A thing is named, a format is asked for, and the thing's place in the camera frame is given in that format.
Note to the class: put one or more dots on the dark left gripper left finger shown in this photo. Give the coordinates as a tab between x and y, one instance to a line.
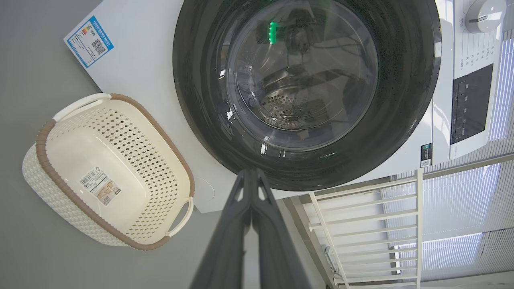
229	249

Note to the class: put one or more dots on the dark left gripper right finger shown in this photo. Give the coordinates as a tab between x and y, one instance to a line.
273	249

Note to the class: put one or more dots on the dark round washing machine door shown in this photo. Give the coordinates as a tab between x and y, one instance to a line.
401	80

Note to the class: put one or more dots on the basket product sticker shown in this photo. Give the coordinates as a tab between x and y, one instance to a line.
99	186

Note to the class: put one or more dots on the cream perforated laundry basket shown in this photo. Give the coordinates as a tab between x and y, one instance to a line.
80	160

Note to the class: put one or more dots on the white washing machine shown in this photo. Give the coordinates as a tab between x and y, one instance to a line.
144	72

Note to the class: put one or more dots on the black washing machine display panel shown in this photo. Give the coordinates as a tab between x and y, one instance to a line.
470	104

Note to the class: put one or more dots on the white washing machine knob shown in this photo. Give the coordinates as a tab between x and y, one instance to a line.
484	15

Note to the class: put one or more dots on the round filter cover flap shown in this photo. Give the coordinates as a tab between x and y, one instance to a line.
204	189

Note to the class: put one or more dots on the white slatted rack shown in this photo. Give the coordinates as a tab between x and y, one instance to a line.
419	224

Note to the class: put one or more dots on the small black QR sticker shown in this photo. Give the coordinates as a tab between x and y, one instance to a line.
426	155

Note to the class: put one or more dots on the white window blinds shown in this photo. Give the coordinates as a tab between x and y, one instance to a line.
461	200

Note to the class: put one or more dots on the blue energy label sticker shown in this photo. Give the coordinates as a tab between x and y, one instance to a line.
89	41

